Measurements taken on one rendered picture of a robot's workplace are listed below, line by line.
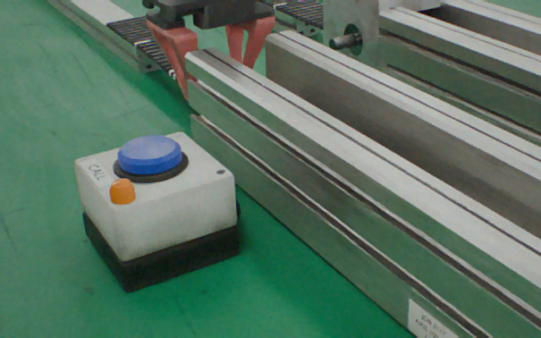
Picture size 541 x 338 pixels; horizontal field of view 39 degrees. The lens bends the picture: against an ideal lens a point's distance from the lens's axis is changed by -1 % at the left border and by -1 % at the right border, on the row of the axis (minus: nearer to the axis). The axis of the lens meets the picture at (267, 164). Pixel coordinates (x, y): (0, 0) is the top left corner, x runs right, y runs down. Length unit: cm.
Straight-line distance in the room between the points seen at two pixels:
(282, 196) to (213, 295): 9
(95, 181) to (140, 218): 4
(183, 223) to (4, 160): 24
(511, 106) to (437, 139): 13
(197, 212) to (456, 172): 16
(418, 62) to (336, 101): 13
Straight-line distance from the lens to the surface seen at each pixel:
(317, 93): 59
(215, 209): 48
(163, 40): 69
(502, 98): 61
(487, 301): 37
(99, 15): 94
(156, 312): 46
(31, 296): 49
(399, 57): 69
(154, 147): 48
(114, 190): 45
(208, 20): 65
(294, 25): 90
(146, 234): 46
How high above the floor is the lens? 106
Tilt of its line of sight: 27 degrees down
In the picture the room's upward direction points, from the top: 3 degrees counter-clockwise
